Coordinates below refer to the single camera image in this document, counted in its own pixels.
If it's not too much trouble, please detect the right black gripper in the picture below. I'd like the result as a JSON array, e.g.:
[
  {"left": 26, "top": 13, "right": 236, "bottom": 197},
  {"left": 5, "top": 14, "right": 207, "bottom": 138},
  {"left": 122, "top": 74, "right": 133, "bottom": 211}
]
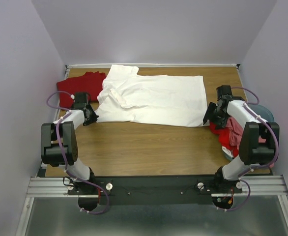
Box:
[{"left": 202, "top": 102, "right": 229, "bottom": 130}]

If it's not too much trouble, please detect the white t shirt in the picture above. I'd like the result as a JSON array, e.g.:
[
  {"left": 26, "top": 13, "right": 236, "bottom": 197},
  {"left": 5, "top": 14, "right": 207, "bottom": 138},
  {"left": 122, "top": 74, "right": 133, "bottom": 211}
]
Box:
[{"left": 96, "top": 64, "right": 207, "bottom": 127}]

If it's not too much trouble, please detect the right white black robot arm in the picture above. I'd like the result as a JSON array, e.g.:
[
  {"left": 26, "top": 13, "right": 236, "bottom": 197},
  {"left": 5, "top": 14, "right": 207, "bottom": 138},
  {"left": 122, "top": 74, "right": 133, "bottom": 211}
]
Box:
[{"left": 203, "top": 85, "right": 280, "bottom": 193}]

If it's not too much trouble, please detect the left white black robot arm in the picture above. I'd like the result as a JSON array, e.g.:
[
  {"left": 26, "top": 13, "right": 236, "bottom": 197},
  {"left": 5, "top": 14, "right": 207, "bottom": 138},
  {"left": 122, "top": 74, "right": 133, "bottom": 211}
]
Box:
[{"left": 41, "top": 91, "right": 101, "bottom": 194}]

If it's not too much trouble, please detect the folded dark red t shirt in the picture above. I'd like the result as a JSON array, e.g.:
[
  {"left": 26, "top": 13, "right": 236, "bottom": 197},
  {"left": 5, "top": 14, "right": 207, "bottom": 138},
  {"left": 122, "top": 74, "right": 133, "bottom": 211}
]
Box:
[{"left": 57, "top": 71, "right": 106, "bottom": 102}]

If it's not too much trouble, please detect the pink t shirt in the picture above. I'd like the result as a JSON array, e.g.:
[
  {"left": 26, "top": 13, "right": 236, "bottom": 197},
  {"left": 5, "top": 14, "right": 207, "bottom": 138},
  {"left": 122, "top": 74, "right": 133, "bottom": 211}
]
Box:
[{"left": 226, "top": 117, "right": 243, "bottom": 148}]

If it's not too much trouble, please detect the teal laundry basket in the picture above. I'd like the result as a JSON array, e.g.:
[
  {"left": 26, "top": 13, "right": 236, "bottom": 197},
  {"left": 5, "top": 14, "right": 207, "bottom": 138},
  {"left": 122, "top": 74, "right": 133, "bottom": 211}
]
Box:
[{"left": 221, "top": 104, "right": 275, "bottom": 169}]

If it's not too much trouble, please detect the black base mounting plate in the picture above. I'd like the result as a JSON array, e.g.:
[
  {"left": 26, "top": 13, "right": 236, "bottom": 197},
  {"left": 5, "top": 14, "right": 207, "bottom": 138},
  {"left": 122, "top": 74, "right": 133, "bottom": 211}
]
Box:
[{"left": 67, "top": 175, "right": 242, "bottom": 206}]

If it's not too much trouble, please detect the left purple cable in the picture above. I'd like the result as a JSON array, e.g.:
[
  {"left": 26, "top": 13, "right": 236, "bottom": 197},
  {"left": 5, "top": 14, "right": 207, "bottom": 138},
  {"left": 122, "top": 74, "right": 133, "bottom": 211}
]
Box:
[{"left": 47, "top": 90, "right": 110, "bottom": 216}]

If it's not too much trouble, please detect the purple cable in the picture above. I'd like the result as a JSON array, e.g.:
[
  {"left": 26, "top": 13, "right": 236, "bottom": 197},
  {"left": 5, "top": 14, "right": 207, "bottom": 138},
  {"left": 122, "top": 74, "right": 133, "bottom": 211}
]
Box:
[
  {"left": 47, "top": 90, "right": 110, "bottom": 216},
  {"left": 216, "top": 86, "right": 280, "bottom": 212}
]

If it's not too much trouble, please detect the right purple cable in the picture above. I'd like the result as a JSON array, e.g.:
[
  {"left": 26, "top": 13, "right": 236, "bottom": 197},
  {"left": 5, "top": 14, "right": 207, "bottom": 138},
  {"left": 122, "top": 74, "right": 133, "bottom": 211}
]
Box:
[{"left": 216, "top": 86, "right": 280, "bottom": 212}]

